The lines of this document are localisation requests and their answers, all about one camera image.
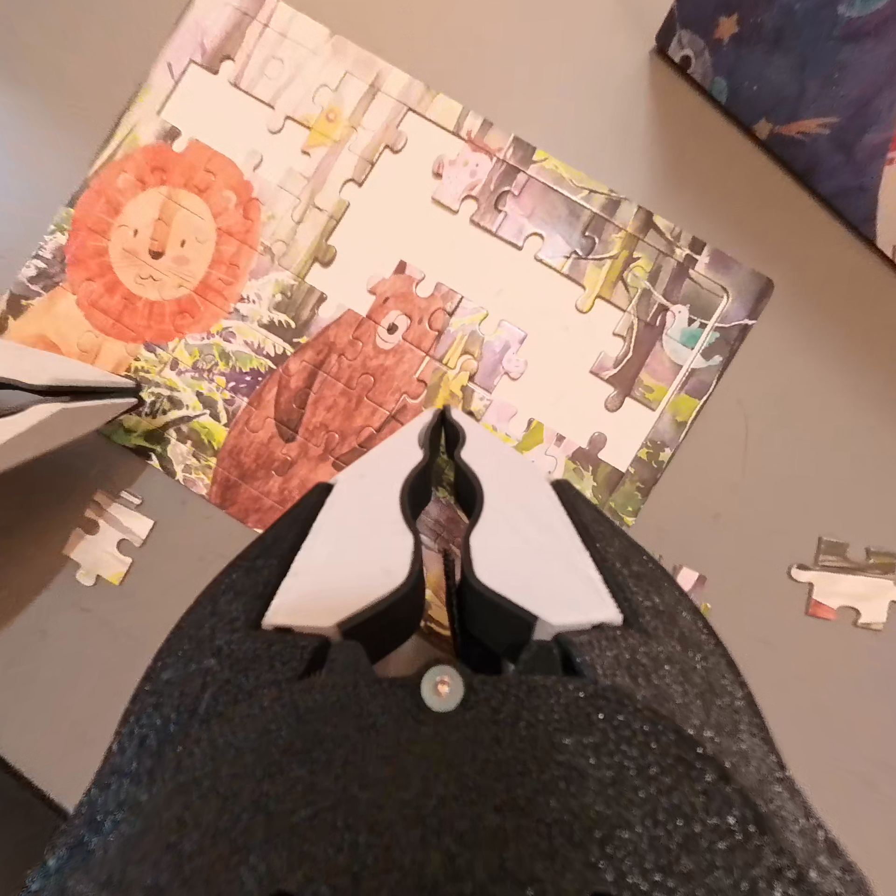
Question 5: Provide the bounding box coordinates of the grey desk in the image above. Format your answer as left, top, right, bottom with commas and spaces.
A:
0, 0, 896, 841

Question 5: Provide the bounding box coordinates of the purple green puzzle piece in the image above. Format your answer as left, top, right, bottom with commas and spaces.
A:
658, 556, 711, 613

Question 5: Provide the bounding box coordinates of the large white grey puzzle piece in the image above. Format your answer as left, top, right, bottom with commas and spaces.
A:
63, 490, 156, 588

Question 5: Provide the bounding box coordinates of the dark blue illustrated puzzle box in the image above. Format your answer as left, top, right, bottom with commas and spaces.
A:
654, 0, 896, 263

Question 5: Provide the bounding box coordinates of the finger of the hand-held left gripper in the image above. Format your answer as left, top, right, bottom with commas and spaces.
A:
0, 339, 140, 393
0, 391, 140, 466

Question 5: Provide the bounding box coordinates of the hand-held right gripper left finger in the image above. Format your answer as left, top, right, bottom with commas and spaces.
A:
262, 408, 445, 639

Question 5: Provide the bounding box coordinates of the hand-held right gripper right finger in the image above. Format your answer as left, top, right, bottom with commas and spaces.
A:
444, 408, 624, 643

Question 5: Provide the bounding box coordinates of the forest animal jigsaw puzzle board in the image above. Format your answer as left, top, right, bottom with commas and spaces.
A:
0, 0, 776, 536

